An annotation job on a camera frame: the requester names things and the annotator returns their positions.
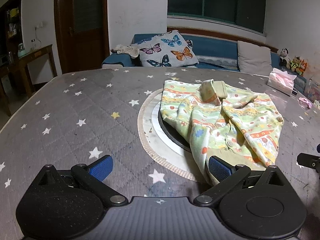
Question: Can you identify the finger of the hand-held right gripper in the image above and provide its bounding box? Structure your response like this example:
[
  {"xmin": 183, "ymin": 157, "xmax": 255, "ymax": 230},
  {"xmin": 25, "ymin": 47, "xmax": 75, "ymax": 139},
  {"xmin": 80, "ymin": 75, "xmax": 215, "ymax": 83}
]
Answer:
[{"xmin": 297, "ymin": 152, "xmax": 320, "ymax": 173}]

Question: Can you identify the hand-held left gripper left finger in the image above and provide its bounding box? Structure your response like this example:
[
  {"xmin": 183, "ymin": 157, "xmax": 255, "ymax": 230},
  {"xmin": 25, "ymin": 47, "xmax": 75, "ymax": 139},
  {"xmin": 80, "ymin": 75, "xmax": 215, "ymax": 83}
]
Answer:
[{"xmin": 30, "ymin": 155, "xmax": 128, "ymax": 207}]

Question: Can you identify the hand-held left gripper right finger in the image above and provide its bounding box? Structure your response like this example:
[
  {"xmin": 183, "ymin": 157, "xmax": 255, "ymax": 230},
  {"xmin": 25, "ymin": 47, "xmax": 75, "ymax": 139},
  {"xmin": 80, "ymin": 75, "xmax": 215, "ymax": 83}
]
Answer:
[{"xmin": 194, "ymin": 156, "xmax": 292, "ymax": 207}]

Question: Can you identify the patterned yellow-green child's garment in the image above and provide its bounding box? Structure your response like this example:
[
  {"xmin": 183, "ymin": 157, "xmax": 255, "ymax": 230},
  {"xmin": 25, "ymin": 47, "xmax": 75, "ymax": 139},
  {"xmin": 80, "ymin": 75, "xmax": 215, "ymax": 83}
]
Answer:
[{"xmin": 158, "ymin": 79, "xmax": 285, "ymax": 184}]

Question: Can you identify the small pink toy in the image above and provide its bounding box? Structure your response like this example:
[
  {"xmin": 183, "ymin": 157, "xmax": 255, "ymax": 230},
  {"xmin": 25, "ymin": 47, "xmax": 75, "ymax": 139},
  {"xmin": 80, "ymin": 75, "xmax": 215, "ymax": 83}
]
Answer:
[{"xmin": 299, "ymin": 96, "xmax": 313, "ymax": 109}]

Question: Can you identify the grey star-patterned tablecloth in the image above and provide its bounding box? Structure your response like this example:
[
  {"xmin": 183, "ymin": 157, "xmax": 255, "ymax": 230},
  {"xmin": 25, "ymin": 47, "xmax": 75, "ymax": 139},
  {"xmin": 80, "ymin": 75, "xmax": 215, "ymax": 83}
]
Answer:
[{"xmin": 0, "ymin": 66, "xmax": 320, "ymax": 240}]

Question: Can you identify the pink tissue pack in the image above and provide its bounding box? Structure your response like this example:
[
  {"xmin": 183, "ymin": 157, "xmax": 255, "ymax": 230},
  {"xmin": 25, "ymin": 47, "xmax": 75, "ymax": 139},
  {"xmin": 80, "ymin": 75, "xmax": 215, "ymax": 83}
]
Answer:
[{"xmin": 267, "ymin": 68, "xmax": 297, "ymax": 97}]

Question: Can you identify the orange plush toy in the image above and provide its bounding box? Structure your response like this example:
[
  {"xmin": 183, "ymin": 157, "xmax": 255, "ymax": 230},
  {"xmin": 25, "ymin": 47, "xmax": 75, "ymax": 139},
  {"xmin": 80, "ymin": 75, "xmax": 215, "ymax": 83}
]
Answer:
[{"xmin": 297, "ymin": 59, "xmax": 309, "ymax": 77}]

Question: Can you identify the grey plush toy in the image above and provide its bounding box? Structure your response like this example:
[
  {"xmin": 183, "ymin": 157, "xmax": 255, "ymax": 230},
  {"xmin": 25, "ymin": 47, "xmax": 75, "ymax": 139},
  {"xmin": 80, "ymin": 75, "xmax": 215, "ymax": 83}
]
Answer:
[{"xmin": 289, "ymin": 56, "xmax": 302, "ymax": 73}]

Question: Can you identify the panda plush toy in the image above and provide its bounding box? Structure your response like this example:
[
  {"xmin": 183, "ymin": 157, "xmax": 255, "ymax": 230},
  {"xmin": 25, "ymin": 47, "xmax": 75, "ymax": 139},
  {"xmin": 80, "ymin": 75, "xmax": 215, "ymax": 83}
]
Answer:
[{"xmin": 279, "ymin": 48, "xmax": 290, "ymax": 67}]

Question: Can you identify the plain beige pillow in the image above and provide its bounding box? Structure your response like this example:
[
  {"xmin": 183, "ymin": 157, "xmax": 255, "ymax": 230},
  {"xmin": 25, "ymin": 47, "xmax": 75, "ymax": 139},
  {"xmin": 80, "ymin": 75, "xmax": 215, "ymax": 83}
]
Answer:
[{"xmin": 236, "ymin": 40, "xmax": 273, "ymax": 77}]

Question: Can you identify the blue sofa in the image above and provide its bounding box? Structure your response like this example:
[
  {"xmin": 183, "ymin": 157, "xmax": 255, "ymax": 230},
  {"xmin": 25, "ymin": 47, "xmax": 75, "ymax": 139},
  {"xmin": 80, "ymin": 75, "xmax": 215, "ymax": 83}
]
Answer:
[{"xmin": 101, "ymin": 27, "xmax": 308, "ymax": 90}]

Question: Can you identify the cream lace cloth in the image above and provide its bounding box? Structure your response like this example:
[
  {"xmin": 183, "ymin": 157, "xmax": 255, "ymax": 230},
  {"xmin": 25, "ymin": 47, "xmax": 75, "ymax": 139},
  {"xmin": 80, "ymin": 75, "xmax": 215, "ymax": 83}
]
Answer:
[{"xmin": 111, "ymin": 44, "xmax": 140, "ymax": 59}]

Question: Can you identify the dark wooden door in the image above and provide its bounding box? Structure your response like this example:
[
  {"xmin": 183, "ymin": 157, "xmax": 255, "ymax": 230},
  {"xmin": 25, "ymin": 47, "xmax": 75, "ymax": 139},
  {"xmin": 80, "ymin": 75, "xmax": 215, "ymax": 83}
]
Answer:
[{"xmin": 54, "ymin": 0, "xmax": 110, "ymax": 74}]

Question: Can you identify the butterfly print pillow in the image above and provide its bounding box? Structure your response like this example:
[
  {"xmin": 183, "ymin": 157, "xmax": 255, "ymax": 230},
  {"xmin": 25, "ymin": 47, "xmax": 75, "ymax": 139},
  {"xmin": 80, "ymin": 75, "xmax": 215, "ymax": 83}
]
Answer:
[{"xmin": 130, "ymin": 30, "xmax": 199, "ymax": 68}]

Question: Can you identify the wooden side table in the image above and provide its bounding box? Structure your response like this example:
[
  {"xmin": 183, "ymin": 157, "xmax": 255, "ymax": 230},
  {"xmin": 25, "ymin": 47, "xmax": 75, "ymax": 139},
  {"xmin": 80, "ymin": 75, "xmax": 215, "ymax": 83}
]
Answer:
[{"xmin": 0, "ymin": 44, "xmax": 58, "ymax": 117}]

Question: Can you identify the dark wooden cabinet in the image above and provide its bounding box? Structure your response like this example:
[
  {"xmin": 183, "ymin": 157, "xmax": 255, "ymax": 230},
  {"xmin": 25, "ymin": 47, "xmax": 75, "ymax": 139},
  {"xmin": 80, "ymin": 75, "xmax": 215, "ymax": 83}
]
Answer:
[{"xmin": 0, "ymin": 0, "xmax": 23, "ymax": 64}]

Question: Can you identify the dark window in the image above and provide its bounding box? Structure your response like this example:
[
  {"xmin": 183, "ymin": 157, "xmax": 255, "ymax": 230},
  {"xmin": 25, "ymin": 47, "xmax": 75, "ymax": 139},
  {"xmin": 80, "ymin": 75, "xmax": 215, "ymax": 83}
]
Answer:
[{"xmin": 167, "ymin": 0, "xmax": 267, "ymax": 34}]

